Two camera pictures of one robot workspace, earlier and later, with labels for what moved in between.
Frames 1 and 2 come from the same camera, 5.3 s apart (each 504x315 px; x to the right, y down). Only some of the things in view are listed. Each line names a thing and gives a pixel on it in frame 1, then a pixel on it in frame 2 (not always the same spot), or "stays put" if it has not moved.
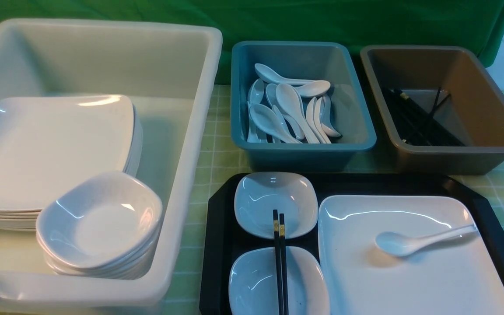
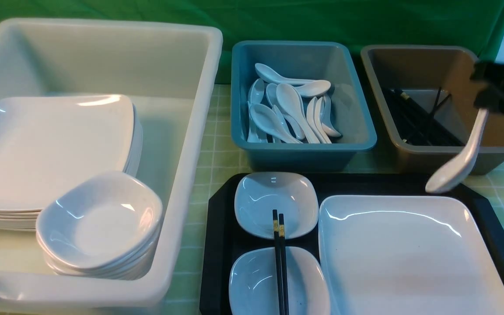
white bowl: [257, 194] stays put
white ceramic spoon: [400, 244] → [452, 175]
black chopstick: [283, 264] stays put
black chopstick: [277, 264] stays put
